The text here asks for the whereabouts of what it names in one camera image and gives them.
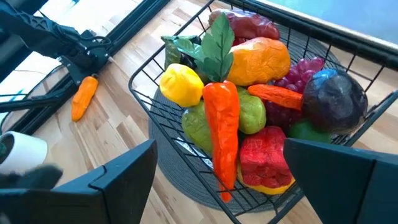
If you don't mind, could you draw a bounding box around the dark red pepper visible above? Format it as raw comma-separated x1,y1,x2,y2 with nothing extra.
208,8,281,41

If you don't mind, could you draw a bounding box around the light green pepper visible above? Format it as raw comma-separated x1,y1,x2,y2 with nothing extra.
236,86,267,135

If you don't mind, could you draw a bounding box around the small orange pepper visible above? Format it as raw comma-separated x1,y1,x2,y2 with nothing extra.
70,75,100,123

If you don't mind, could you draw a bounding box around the yellow lemon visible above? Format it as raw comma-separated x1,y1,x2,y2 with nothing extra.
159,63,205,108

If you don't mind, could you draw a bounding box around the black wire basket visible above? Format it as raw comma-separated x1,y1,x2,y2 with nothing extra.
128,0,398,224

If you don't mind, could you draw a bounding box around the orange bell pepper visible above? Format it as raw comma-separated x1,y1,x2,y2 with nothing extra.
226,36,292,87

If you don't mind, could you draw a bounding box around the dark purple plum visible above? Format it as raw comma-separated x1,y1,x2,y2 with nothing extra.
302,68,369,135

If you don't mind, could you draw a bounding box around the green lime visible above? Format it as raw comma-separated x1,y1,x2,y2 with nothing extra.
287,119,333,144

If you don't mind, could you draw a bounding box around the round grey woven placemat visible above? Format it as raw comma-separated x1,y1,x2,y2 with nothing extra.
148,24,343,215

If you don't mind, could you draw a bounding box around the pink grape bunch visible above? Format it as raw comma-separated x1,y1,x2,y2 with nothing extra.
264,57,326,128

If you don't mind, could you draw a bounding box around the red bell pepper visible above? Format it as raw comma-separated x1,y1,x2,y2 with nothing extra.
238,125,295,189

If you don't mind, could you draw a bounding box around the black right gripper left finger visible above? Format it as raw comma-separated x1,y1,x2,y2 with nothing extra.
0,139,159,224

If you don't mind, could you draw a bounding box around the light green cabbage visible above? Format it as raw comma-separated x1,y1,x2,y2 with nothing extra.
181,100,215,155

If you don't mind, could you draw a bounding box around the orange carrot with green leaves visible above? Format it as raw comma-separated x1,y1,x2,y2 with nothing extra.
172,12,241,203

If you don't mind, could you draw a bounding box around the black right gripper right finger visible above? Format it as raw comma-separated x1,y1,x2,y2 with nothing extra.
282,138,398,224

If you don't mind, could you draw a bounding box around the thin red chili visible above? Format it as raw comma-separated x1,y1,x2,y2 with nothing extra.
247,83,304,111

